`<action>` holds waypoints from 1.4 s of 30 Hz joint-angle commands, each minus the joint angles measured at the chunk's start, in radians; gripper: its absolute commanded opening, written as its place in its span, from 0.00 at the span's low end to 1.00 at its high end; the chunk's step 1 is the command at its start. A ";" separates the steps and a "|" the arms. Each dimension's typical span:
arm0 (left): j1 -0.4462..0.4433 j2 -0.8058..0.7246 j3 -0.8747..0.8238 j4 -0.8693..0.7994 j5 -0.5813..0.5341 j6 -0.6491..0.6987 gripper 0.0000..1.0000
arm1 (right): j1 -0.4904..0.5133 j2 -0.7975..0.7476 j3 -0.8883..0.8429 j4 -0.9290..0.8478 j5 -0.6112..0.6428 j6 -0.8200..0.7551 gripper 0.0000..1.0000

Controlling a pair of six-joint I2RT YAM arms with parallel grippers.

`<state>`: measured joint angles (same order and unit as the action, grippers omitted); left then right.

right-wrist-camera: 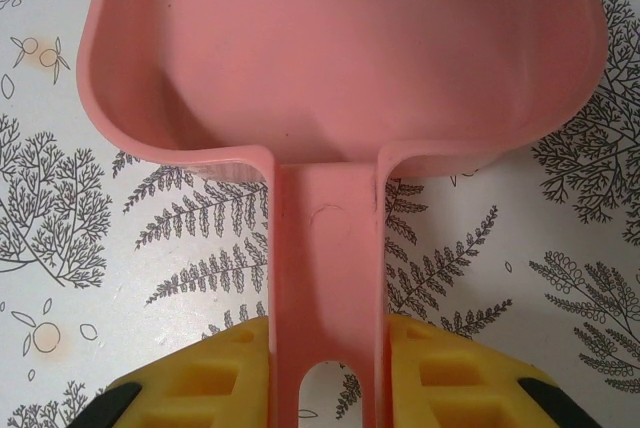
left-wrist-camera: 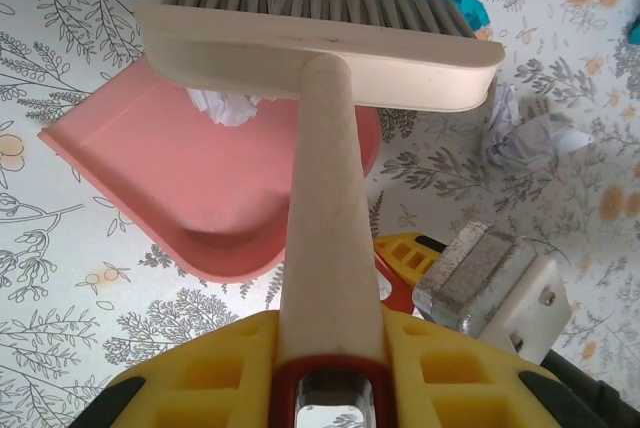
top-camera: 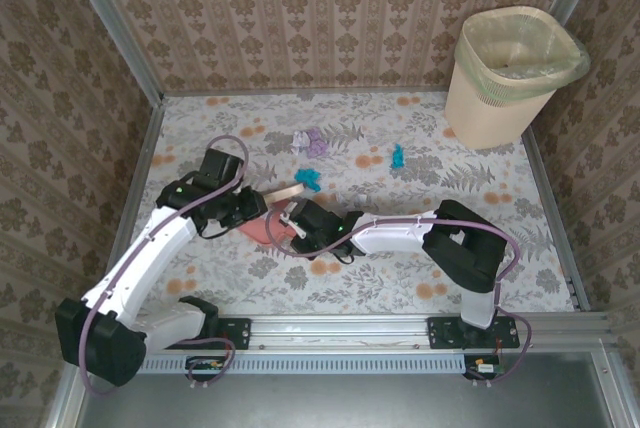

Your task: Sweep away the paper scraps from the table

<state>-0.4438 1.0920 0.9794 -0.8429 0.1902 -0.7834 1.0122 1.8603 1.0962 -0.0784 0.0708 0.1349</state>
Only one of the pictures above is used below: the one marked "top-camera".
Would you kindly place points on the cream hand brush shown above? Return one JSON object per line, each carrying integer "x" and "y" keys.
{"x": 287, "y": 192}

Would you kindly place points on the pink plastic dustpan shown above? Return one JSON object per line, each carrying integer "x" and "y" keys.
{"x": 257, "y": 233}

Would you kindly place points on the teal paper scrap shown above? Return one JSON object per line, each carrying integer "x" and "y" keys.
{"x": 307, "y": 179}
{"x": 397, "y": 155}

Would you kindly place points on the purple paper scrap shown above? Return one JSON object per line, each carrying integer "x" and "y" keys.
{"x": 317, "y": 143}

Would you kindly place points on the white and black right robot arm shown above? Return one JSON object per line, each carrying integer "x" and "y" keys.
{"x": 395, "y": 238}

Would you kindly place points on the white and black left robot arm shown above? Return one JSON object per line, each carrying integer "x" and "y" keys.
{"x": 140, "y": 258}

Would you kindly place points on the floral patterned table cover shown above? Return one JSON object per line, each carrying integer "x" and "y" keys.
{"x": 350, "y": 288}

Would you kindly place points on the white crumpled paper scrap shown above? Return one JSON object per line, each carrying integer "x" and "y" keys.
{"x": 299, "y": 142}

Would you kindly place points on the small electronics board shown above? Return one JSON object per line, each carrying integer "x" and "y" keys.
{"x": 482, "y": 368}
{"x": 205, "y": 364}

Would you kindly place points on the grey metal shelf panel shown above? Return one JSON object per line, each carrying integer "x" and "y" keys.
{"x": 350, "y": 403}

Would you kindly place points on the cream plastic waste bin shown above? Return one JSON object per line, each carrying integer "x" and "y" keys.
{"x": 490, "y": 118}

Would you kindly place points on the translucent green bin liner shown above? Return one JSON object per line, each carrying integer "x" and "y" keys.
{"x": 575, "y": 55}

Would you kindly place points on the aluminium table edge rail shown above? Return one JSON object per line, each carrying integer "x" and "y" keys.
{"x": 132, "y": 198}
{"x": 549, "y": 198}

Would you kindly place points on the aluminium mounting rail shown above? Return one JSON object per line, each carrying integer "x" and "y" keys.
{"x": 340, "y": 330}

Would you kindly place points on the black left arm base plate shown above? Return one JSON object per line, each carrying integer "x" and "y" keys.
{"x": 240, "y": 333}

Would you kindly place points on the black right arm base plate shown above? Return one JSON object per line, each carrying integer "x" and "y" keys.
{"x": 440, "y": 333}

